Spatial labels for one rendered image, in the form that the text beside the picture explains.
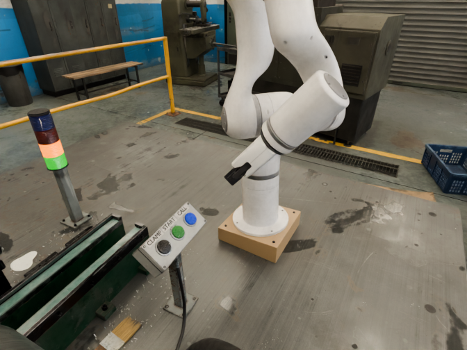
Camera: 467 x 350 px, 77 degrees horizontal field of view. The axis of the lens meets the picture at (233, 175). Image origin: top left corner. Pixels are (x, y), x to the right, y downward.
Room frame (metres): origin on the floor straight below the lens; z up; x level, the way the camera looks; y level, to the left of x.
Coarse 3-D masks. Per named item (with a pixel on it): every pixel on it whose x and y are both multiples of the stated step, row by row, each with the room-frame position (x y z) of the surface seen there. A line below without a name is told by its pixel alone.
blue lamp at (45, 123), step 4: (28, 116) 0.83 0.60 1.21; (40, 116) 0.87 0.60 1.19; (44, 116) 0.83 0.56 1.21; (48, 116) 0.84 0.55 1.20; (32, 120) 0.82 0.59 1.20; (36, 120) 0.82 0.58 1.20; (40, 120) 0.82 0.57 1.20; (44, 120) 0.83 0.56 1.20; (48, 120) 0.84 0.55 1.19; (52, 120) 0.85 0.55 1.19; (32, 124) 0.82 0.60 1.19; (36, 124) 0.82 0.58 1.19; (40, 124) 0.82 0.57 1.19; (44, 124) 0.83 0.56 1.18; (48, 124) 0.83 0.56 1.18; (52, 124) 0.85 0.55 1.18; (36, 128) 0.82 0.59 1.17; (40, 128) 0.82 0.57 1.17; (44, 128) 0.82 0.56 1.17; (48, 128) 0.83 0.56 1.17
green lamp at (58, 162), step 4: (60, 156) 0.84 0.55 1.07; (64, 156) 0.85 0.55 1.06; (44, 160) 0.83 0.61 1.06; (48, 160) 0.82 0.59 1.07; (52, 160) 0.82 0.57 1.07; (56, 160) 0.82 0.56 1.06; (60, 160) 0.83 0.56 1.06; (64, 160) 0.84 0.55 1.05; (48, 164) 0.82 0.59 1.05; (52, 164) 0.82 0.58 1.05; (56, 164) 0.82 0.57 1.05; (60, 164) 0.83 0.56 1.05; (64, 164) 0.84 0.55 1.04; (48, 168) 0.83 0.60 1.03; (52, 168) 0.82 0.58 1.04; (56, 168) 0.82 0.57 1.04; (60, 168) 0.83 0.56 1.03
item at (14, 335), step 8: (0, 328) 0.24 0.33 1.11; (8, 328) 0.25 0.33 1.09; (0, 336) 0.23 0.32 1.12; (8, 336) 0.23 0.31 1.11; (16, 336) 0.24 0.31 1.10; (24, 336) 0.26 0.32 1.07; (0, 344) 0.21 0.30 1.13; (8, 344) 0.21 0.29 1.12; (16, 344) 0.22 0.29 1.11; (24, 344) 0.22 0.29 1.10; (32, 344) 0.23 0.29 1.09
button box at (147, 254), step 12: (180, 216) 0.53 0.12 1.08; (168, 228) 0.49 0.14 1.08; (192, 228) 0.52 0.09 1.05; (156, 240) 0.45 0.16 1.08; (168, 240) 0.46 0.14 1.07; (180, 240) 0.48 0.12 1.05; (144, 252) 0.42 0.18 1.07; (156, 252) 0.43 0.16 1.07; (180, 252) 0.45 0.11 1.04; (144, 264) 0.42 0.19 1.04; (156, 264) 0.41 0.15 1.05; (168, 264) 0.42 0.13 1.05; (156, 276) 0.41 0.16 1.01
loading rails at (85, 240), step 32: (96, 224) 0.67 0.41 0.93; (64, 256) 0.56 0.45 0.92; (96, 256) 0.61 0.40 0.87; (128, 256) 0.59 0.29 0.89; (32, 288) 0.46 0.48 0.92; (64, 288) 0.46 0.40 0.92; (96, 288) 0.48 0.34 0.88; (0, 320) 0.38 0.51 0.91; (32, 320) 0.38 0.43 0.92; (64, 320) 0.40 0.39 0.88
